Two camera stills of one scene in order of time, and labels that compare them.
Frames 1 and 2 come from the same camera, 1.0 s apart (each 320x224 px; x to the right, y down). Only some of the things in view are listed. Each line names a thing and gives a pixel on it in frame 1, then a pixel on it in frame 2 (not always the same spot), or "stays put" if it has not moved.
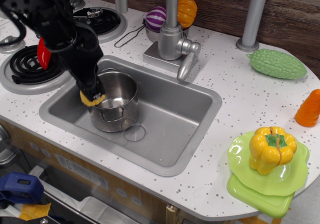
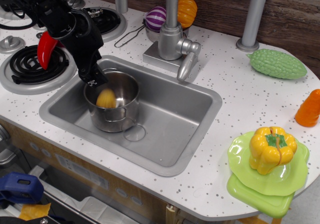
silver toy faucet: (171, 52) stays put
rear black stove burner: (109, 25) stays put
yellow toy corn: (92, 103) -> (106, 99)
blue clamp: (20, 188) stays put
